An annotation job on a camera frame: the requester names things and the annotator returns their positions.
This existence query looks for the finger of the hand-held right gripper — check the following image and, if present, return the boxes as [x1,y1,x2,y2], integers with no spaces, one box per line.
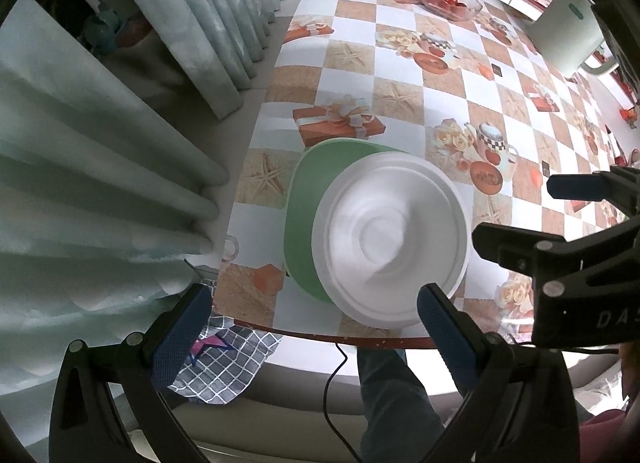
[472,222,568,276]
[546,166,640,216]

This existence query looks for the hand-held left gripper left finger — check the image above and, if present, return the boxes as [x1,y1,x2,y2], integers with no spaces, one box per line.
[49,283,213,463]

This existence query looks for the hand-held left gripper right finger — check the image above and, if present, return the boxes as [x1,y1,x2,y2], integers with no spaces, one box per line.
[417,283,583,463]

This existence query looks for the white foam bowl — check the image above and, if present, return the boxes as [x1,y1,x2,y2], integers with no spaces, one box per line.
[311,153,471,330]

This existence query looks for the green square plate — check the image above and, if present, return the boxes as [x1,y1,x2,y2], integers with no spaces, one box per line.
[282,139,418,304]

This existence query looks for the grey checkered cloth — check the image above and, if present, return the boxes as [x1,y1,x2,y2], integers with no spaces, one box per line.
[172,313,285,404]

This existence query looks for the person's legs in jeans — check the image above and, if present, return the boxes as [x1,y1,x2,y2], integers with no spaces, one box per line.
[356,345,446,463]

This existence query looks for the beige sofa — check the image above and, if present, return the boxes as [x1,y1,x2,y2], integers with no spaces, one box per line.
[125,360,621,463]

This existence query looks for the red clothing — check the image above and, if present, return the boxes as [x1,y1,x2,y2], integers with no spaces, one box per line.
[577,405,640,463]

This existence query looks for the pale green pitcher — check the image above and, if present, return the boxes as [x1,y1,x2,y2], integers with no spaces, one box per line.
[529,0,632,78]

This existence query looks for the grey green curtain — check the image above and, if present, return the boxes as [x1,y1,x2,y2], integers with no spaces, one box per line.
[0,0,296,444]

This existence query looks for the checkered printed tablecloth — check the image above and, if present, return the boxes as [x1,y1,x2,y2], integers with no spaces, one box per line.
[217,0,640,349]

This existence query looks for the teal round object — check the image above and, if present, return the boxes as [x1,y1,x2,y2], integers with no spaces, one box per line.
[82,8,123,51]

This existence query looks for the black cable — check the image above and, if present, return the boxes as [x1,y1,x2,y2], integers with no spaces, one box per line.
[322,343,366,463]

